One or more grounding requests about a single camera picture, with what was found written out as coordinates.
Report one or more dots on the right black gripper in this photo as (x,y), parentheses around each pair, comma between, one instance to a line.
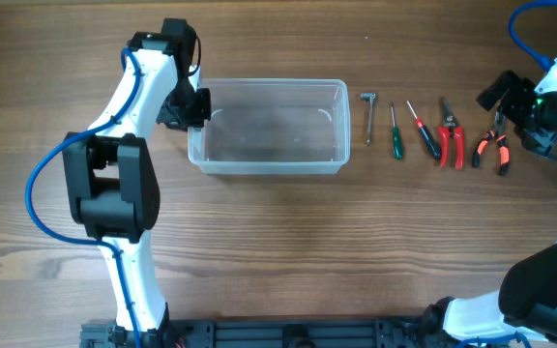
(521,89)

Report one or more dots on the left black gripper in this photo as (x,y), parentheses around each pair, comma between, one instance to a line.
(198,118)

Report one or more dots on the clear plastic container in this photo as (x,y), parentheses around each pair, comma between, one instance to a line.
(273,126)

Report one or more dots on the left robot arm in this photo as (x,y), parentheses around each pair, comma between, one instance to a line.
(112,186)

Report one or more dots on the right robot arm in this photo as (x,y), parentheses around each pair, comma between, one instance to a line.
(525,306)

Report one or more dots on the red and black screwdriver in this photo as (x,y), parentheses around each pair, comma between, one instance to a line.
(431,144)

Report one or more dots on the small metal socket wrench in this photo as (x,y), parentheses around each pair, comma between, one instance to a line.
(370,98)

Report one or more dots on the red handled pruning shears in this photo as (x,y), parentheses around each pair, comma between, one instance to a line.
(450,130)

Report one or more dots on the green handled screwdriver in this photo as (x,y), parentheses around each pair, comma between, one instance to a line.
(397,143)

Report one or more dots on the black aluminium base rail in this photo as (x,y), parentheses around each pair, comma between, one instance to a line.
(386,332)

